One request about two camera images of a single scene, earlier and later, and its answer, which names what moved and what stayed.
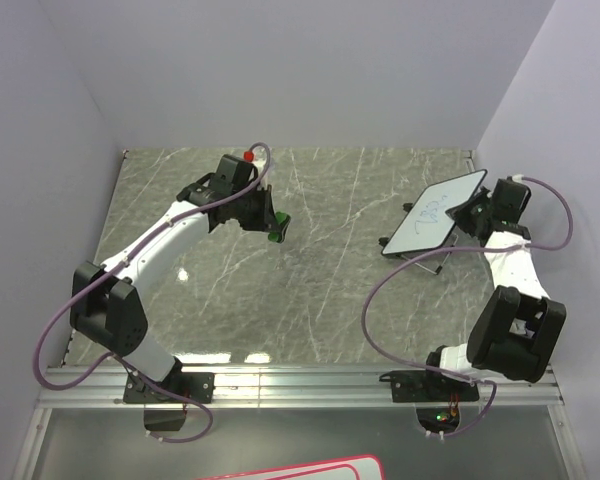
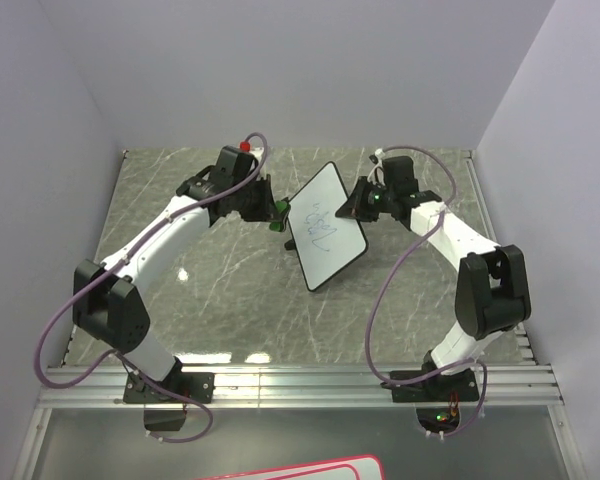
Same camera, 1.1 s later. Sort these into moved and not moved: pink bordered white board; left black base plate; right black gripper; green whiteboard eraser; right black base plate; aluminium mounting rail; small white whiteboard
Moved: small white whiteboard; right black gripper; green whiteboard eraser
Not moved: left black base plate; pink bordered white board; aluminium mounting rail; right black base plate
